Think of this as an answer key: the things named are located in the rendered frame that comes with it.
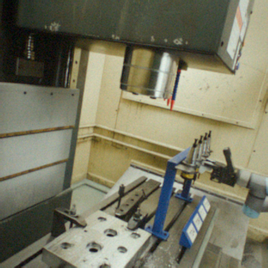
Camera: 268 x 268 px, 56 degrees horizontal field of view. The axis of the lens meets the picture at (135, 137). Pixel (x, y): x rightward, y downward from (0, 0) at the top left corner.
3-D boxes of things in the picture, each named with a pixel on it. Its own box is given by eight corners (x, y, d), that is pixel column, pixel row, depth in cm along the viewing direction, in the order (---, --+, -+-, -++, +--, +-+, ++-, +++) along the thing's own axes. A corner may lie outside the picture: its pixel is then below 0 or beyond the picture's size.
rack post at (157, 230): (169, 234, 108) (185, 170, 102) (165, 241, 104) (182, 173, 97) (148, 225, 112) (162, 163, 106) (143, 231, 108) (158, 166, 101)
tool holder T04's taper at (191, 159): (186, 160, 107) (191, 145, 105) (197, 163, 104) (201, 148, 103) (183, 161, 103) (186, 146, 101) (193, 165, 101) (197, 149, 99)
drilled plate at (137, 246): (148, 245, 92) (151, 233, 91) (105, 301, 67) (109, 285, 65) (96, 221, 101) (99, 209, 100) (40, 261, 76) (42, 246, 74)
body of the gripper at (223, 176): (207, 179, 120) (234, 189, 115) (213, 162, 118) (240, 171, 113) (210, 175, 126) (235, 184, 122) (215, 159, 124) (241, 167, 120)
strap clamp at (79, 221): (84, 246, 91) (90, 209, 88) (78, 250, 89) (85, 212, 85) (57, 231, 97) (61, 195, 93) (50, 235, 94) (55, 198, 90)
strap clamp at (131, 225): (143, 235, 104) (150, 203, 101) (128, 253, 92) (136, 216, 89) (136, 233, 105) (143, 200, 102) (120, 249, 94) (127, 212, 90)
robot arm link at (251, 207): (267, 219, 117) (276, 198, 114) (249, 219, 113) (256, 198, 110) (255, 209, 124) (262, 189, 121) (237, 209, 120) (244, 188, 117)
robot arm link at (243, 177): (250, 174, 111) (250, 170, 118) (239, 170, 113) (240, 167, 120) (244, 189, 113) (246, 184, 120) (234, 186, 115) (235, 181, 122)
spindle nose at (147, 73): (136, 91, 88) (143, 55, 85) (178, 100, 80) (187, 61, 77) (107, 87, 74) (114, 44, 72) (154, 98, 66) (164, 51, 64)
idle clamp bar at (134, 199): (141, 205, 129) (144, 194, 128) (120, 230, 105) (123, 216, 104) (133, 202, 130) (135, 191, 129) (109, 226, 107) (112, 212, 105)
